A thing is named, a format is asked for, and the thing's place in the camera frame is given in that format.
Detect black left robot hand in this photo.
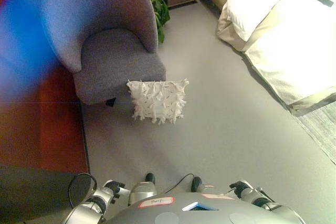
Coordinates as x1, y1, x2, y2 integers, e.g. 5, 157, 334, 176
103, 179, 131, 197

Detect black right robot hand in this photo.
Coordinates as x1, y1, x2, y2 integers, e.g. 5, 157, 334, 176
229, 179, 255, 196

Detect white fringed pillow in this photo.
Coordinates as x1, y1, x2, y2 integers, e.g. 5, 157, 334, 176
126, 78, 190, 125

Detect grey fabric armchair sofa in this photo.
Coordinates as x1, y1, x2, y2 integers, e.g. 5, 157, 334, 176
40, 0, 168, 107

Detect silver left robot leg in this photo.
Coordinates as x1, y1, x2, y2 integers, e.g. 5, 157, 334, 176
128, 173, 159, 207

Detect silver robot leg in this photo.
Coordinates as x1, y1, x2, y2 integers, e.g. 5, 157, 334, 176
191, 176, 219, 196
128, 173, 159, 207

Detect silver right robot leg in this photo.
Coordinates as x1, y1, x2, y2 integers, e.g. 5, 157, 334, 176
191, 176, 219, 196

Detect grey robot torso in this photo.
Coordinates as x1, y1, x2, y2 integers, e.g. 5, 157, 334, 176
103, 191, 301, 224

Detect wooden table with dark edge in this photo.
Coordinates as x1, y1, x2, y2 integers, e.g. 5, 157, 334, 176
0, 0, 91, 176

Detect grey textured rug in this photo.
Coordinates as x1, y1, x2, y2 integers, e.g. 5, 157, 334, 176
293, 102, 336, 166

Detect bed with white duvet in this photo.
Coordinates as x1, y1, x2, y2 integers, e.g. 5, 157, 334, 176
215, 0, 336, 116

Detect green leafy plant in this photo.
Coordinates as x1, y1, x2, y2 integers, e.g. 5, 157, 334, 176
143, 0, 171, 44

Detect thin dark floor cable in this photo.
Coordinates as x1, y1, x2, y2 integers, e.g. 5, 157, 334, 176
164, 173, 197, 194

